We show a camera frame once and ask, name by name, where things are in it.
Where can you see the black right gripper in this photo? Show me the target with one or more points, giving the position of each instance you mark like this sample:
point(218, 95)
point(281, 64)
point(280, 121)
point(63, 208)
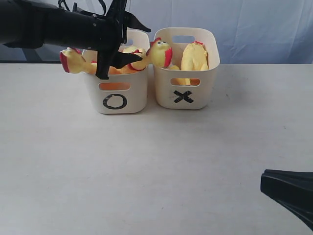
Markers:
point(292, 190)

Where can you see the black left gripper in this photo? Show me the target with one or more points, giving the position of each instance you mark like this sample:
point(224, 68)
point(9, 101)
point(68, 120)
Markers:
point(106, 36)

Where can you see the yellow rubber chicken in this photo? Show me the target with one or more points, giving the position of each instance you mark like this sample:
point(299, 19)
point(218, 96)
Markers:
point(159, 54)
point(73, 62)

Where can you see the yellow rubber chicken front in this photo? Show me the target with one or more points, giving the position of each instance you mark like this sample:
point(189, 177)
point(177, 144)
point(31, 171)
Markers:
point(73, 62)

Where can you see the headless yellow rubber chicken body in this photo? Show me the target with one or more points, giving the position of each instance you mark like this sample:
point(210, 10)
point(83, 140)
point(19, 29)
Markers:
point(194, 57)

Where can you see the broken chicken head with tube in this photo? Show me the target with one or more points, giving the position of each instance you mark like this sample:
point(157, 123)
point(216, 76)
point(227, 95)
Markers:
point(174, 67)

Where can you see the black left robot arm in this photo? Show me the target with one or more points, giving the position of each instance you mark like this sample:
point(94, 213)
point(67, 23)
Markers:
point(30, 24)

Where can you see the cream bin marked O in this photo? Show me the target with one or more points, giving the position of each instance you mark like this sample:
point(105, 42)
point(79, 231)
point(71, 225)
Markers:
point(119, 94)

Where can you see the cream bin marked X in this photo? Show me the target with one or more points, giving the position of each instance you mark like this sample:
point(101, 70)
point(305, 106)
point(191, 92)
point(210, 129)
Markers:
point(189, 90)

